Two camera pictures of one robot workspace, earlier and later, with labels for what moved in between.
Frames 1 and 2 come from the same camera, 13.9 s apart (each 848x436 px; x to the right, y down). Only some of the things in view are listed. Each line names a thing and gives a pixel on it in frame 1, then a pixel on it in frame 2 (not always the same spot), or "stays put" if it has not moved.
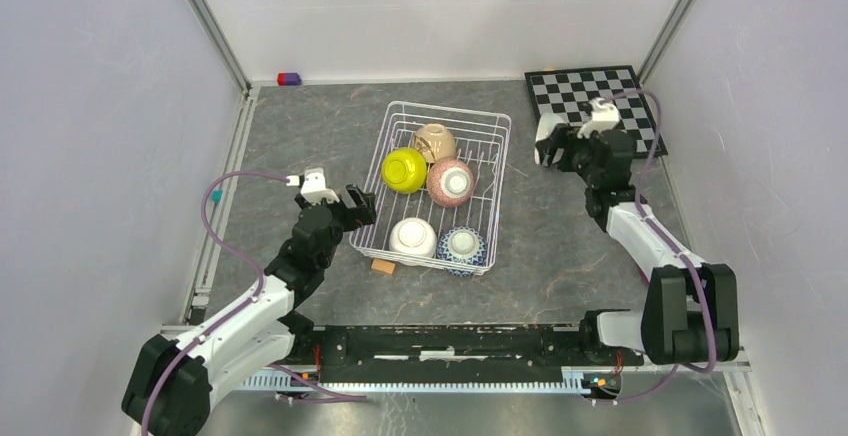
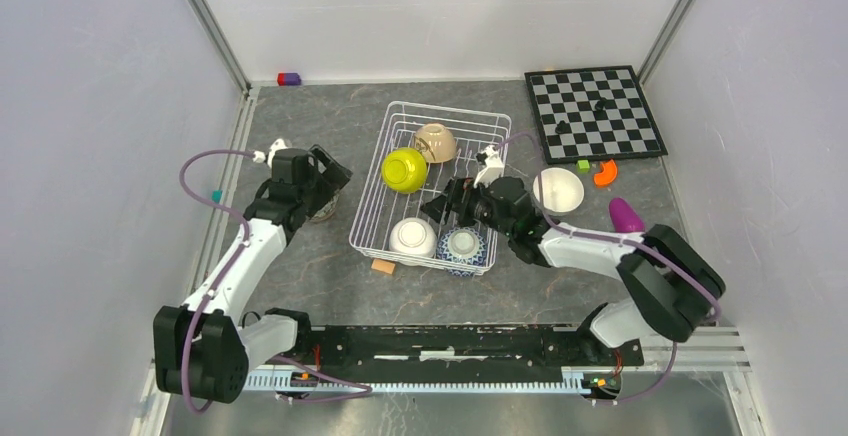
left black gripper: x=362 y=214 to x=334 y=177
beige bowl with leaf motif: x=435 y=141 stays put
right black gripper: x=571 y=141 to x=460 y=195
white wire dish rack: x=434 y=193 stays put
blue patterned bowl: x=465 y=244 stays put
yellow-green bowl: x=404 y=170 stays put
